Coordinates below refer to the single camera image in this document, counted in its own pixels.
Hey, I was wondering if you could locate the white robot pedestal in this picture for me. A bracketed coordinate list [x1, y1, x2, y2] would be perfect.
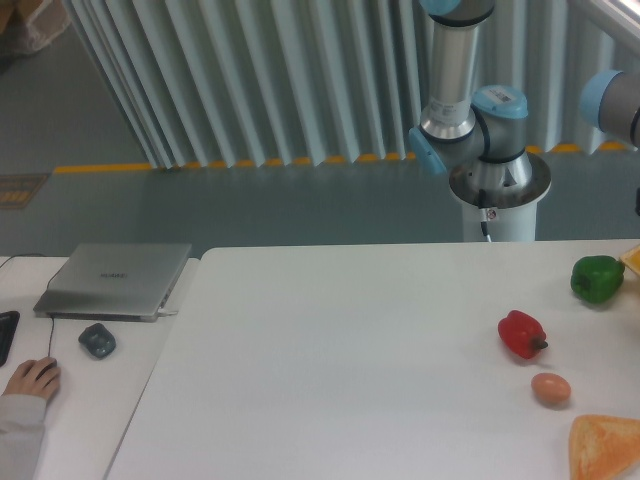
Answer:
[449, 152, 551, 242]

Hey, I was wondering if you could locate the black mouse cable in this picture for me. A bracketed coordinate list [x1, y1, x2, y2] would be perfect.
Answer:
[0, 253, 66, 360]

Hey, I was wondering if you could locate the person's right hand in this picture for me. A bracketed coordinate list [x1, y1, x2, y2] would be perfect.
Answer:
[3, 357, 61, 402]

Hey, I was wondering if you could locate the green bell pepper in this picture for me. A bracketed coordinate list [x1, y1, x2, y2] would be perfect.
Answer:
[570, 255, 625, 305]

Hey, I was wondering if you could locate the grey sleeved forearm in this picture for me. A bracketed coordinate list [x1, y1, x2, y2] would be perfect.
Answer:
[1, 394, 47, 479]

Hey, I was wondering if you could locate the brown egg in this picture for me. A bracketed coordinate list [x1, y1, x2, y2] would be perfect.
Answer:
[530, 373, 572, 404]

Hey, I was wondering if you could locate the black keyboard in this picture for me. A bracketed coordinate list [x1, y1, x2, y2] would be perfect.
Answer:
[0, 311, 20, 367]

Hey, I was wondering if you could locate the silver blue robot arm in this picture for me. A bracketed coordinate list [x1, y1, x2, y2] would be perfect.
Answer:
[408, 1, 639, 174]

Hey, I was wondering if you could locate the orange toast slice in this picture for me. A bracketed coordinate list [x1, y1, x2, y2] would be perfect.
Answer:
[569, 415, 639, 479]

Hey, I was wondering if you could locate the black computer mouse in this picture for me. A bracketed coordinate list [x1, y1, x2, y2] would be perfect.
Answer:
[37, 359, 58, 378]

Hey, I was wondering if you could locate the red bell pepper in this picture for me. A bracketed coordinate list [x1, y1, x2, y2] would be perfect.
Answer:
[498, 310, 548, 360]

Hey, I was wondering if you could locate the white corrugated partition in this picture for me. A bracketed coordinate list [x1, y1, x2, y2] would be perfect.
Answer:
[66, 1, 639, 169]

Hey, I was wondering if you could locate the silver closed laptop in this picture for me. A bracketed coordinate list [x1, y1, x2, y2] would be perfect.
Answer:
[33, 243, 191, 321]

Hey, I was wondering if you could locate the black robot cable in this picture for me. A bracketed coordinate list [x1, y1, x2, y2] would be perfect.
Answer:
[477, 187, 494, 244]

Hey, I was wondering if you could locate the yellow basket corner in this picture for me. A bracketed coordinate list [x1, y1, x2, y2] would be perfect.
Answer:
[619, 245, 640, 276]

